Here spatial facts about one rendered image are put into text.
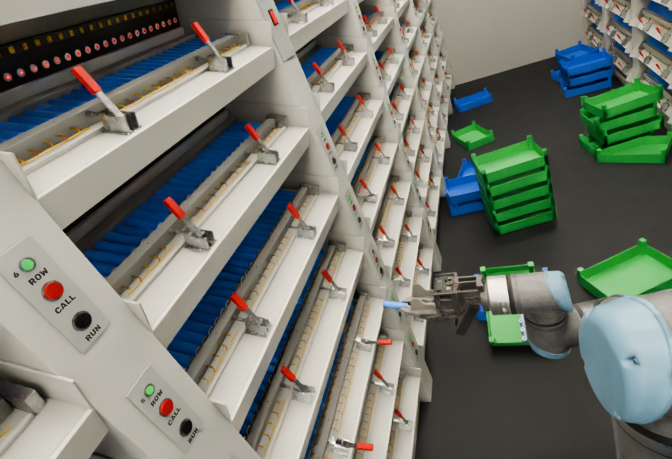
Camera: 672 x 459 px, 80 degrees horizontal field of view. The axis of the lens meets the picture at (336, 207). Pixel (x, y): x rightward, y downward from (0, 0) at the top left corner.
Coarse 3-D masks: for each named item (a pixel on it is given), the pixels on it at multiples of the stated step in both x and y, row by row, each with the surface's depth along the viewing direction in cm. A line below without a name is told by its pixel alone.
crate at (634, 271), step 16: (640, 240) 162; (624, 256) 164; (640, 256) 164; (656, 256) 159; (592, 272) 164; (608, 272) 164; (624, 272) 161; (640, 272) 158; (656, 272) 156; (592, 288) 157; (608, 288) 158; (624, 288) 155; (640, 288) 153; (656, 288) 146
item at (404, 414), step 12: (408, 372) 140; (420, 372) 138; (408, 384) 138; (396, 396) 135; (408, 396) 134; (396, 408) 131; (408, 408) 131; (396, 420) 126; (408, 420) 126; (396, 432) 124; (408, 432) 125; (396, 444) 122; (408, 444) 122; (396, 456) 119; (408, 456) 119
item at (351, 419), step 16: (368, 288) 121; (384, 288) 119; (368, 304) 121; (352, 320) 116; (368, 320) 116; (368, 336) 111; (368, 352) 107; (352, 368) 103; (368, 368) 103; (352, 384) 100; (352, 400) 96; (352, 416) 93; (320, 432) 90; (336, 432) 90; (352, 432) 90; (352, 448) 88
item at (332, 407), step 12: (360, 300) 119; (360, 312) 115; (348, 336) 109; (348, 348) 106; (348, 360) 103; (348, 372) 101; (336, 384) 97; (336, 396) 95; (336, 408) 94; (324, 420) 90; (336, 420) 92; (324, 432) 88; (324, 444) 86; (324, 456) 85
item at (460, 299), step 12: (456, 276) 96; (468, 276) 94; (480, 276) 93; (444, 288) 94; (456, 288) 92; (468, 288) 94; (480, 288) 91; (444, 300) 93; (456, 300) 92; (468, 300) 94; (480, 300) 93; (444, 312) 96; (456, 312) 95
